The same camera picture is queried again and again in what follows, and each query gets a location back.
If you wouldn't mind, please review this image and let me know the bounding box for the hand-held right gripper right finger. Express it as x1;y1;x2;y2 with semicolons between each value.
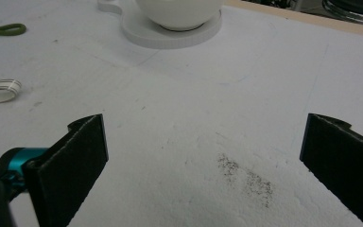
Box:
299;113;363;227

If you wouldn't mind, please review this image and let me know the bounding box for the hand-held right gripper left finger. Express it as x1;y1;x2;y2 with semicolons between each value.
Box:
23;113;110;227

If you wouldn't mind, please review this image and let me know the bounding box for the white striped hair tie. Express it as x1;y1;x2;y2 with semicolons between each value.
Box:
0;79;23;106

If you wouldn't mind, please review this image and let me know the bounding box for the small brown object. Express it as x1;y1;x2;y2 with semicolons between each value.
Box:
0;23;27;39

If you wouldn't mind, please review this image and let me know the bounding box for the white stand with round base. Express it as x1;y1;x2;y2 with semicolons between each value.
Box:
96;0;223;50

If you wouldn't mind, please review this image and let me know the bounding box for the wooden table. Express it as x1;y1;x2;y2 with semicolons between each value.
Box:
222;0;363;41

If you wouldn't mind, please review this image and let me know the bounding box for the white foam mat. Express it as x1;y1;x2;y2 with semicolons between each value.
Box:
0;0;363;227

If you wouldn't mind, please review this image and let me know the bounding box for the black round stool chrome base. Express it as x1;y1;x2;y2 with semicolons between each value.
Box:
321;0;363;25

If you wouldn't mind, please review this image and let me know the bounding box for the white egg-shaped bowl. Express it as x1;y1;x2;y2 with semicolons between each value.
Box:
134;0;225;32

